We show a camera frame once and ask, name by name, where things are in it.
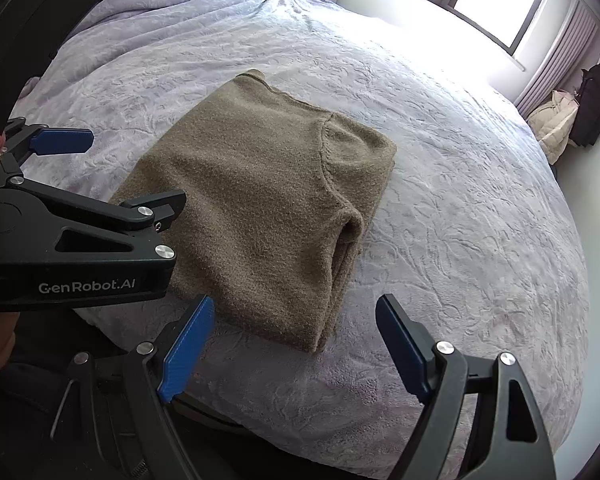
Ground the beige jacket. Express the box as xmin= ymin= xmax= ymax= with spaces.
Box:
xmin=527 ymin=90 xmax=581 ymax=163

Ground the black hanging garment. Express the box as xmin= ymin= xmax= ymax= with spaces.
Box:
xmin=570 ymin=64 xmax=600 ymax=148

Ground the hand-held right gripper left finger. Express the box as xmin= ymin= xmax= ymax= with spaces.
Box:
xmin=50 ymin=295 xmax=216 ymax=480

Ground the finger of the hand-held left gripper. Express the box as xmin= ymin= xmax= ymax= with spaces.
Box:
xmin=0 ymin=117 xmax=96 ymax=171
xmin=0 ymin=176 xmax=188 ymax=265

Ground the person's dark clothing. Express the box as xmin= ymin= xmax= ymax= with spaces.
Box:
xmin=0 ymin=307 xmax=396 ymax=480

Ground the grey pleated curtain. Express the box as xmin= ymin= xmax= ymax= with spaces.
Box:
xmin=515 ymin=0 xmax=600 ymax=118

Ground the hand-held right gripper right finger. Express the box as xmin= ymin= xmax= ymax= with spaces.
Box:
xmin=375 ymin=294 xmax=558 ymax=480

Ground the lavender embossed bedspread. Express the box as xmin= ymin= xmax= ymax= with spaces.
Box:
xmin=10 ymin=0 xmax=593 ymax=480

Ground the brown knit sweater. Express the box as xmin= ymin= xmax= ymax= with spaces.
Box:
xmin=112 ymin=69 xmax=398 ymax=355

